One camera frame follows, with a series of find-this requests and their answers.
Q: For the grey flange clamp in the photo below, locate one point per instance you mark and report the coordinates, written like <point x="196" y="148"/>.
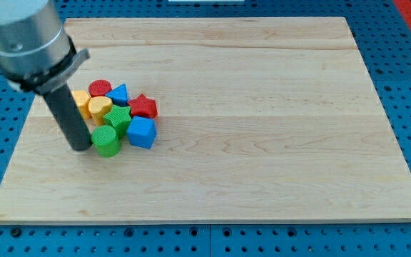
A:
<point x="50" y="80"/>

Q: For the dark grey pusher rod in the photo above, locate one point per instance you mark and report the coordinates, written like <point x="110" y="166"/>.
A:
<point x="67" y="115"/>

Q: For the green cylinder block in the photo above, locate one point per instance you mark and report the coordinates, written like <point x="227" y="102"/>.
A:
<point x="106" y="141"/>

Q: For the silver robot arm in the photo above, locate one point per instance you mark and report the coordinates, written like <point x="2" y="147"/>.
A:
<point x="37" y="55"/>

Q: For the green star block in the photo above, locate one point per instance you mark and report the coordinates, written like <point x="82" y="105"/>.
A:
<point x="119" y="117"/>

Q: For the red star block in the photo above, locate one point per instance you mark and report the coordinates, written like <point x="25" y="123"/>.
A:
<point x="143" y="107"/>

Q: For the yellow hexagon block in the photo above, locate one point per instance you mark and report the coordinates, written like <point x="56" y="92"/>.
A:
<point x="82" y="99"/>

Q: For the yellow heart block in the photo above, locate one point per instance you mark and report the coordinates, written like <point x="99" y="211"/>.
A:
<point x="98" y="107"/>

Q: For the red cylinder block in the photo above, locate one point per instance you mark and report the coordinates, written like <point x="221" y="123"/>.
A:
<point x="99" y="88"/>

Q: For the blue triangle block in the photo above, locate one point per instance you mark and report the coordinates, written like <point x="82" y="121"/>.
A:
<point x="119" y="95"/>

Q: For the blue cube block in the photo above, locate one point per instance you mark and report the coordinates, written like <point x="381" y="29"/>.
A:
<point x="141" y="132"/>

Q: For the wooden board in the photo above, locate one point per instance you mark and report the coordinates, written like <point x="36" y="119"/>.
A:
<point x="260" y="121"/>

